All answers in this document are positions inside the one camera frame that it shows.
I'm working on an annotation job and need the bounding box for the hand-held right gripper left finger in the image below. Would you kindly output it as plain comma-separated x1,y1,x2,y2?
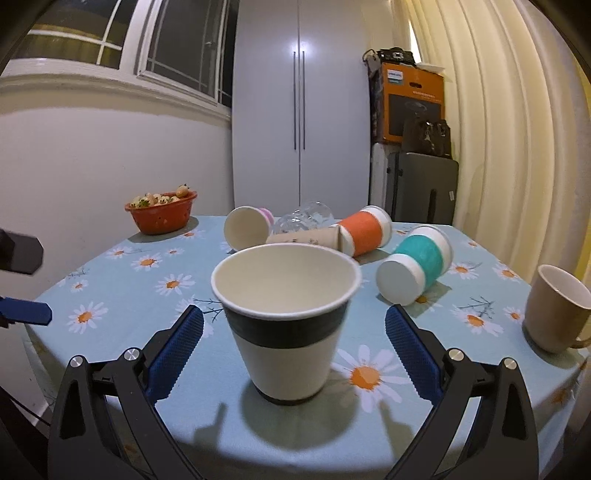
47,305,206,480

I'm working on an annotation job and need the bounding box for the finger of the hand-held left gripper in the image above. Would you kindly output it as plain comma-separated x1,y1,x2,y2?
0,296,52,329
0,228,45,276

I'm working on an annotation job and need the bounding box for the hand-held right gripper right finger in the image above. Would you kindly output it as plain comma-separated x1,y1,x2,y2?
385,304,540,480

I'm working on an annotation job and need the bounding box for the black band paper cup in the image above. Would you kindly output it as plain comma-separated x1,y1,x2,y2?
211,244,362,406

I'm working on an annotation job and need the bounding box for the teal band paper cup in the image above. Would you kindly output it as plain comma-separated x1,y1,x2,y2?
375,224,454,306

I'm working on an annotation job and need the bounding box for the orange band paper cup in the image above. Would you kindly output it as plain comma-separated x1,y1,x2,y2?
336,206,393,257

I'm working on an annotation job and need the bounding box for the pink band paper cup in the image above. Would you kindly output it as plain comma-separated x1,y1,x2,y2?
224,206,274,252

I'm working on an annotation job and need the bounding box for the brown paper cup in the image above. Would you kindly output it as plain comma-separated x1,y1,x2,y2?
265,224,341,252

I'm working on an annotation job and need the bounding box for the red plastic basket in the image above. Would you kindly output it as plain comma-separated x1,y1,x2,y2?
124,190,198,236

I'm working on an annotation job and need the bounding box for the beige ceramic mug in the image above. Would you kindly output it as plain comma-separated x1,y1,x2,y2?
522,264,591,354

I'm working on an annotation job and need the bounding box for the pile of small fruits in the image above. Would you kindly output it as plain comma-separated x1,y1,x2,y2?
130,182,192,207

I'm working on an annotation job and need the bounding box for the grey suitcase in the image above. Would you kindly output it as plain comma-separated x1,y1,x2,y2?
385,151,460,226

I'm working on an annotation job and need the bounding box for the clear glass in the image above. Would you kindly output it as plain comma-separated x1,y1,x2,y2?
272,200,335,236

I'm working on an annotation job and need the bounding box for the white suitcase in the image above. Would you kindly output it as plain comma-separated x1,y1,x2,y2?
370,142,402,210

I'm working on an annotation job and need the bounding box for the black bag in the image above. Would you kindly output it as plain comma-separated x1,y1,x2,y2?
401,115,452,160

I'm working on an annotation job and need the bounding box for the cream curtain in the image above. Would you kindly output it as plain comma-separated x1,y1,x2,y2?
392,0,591,287

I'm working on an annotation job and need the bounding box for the white wardrobe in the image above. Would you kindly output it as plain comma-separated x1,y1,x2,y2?
231,0,377,217

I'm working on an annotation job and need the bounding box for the white framed window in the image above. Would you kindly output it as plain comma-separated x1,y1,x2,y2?
9,0,241,109

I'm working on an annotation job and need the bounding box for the orange cardboard box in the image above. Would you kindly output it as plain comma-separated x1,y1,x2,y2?
369,62,445,144

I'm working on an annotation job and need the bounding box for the black camera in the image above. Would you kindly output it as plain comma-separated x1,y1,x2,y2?
376,47,415,65

